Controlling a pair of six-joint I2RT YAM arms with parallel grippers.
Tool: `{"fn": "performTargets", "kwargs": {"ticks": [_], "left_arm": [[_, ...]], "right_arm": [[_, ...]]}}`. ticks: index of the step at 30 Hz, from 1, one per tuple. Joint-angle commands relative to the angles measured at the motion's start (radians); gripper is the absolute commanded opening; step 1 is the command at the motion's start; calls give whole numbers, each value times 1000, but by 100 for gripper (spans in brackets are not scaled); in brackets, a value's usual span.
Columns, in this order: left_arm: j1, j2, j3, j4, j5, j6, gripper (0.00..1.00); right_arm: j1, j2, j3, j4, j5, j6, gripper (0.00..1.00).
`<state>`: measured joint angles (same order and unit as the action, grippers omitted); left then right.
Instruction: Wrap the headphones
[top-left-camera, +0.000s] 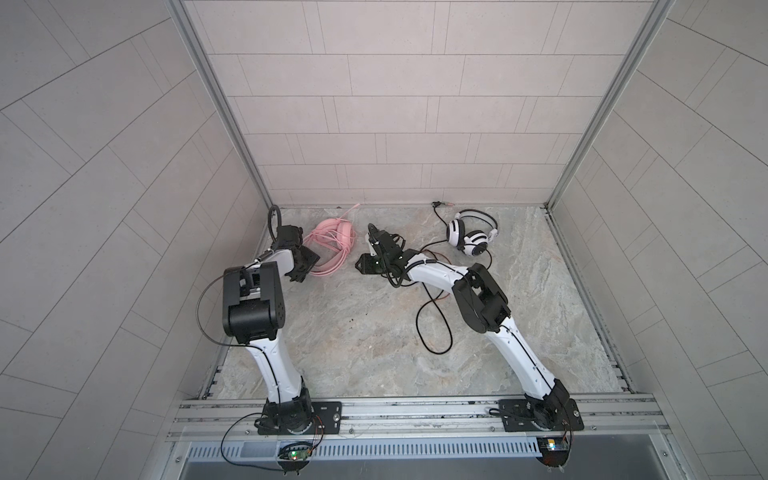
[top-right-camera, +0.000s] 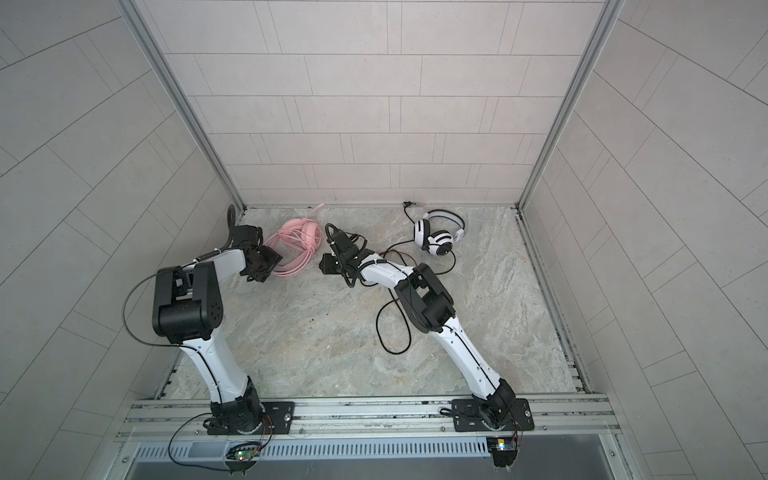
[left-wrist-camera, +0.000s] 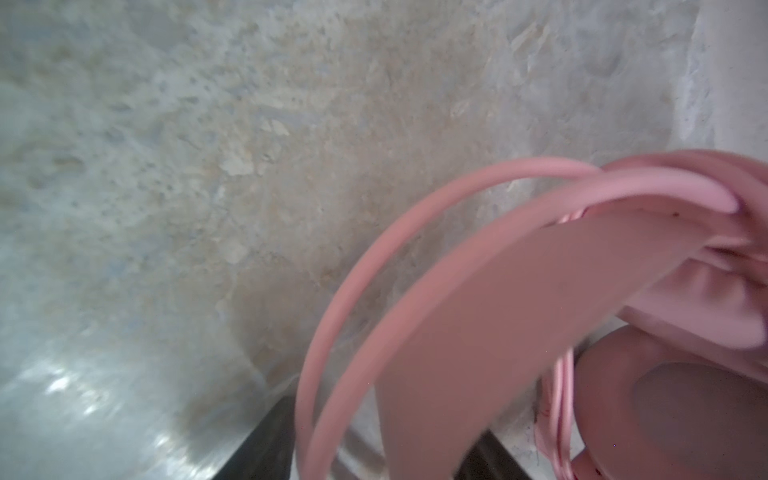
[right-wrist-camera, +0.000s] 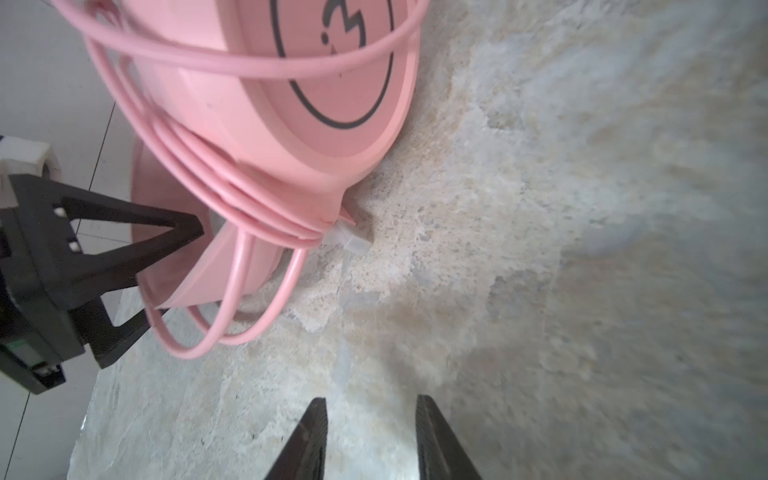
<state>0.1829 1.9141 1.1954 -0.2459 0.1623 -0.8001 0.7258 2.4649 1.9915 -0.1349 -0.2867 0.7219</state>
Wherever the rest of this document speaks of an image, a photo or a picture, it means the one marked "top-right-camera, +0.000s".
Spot pink headphones with cable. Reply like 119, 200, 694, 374
264, 204, 323, 277

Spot white black headphones with cable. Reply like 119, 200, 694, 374
374, 200, 467, 356

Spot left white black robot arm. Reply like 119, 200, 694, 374
152, 205, 282, 435

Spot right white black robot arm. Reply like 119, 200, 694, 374
320, 223, 534, 431

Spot left green circuit board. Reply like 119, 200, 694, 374
225, 441, 264, 471

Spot left black power cable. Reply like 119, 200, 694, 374
122, 272, 265, 473

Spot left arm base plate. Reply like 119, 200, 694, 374
203, 401, 295, 435

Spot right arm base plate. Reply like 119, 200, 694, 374
440, 398, 535, 432

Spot white slotted cable duct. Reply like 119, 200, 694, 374
135, 437, 490, 465

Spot aluminium mounting rail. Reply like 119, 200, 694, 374
116, 393, 621, 441

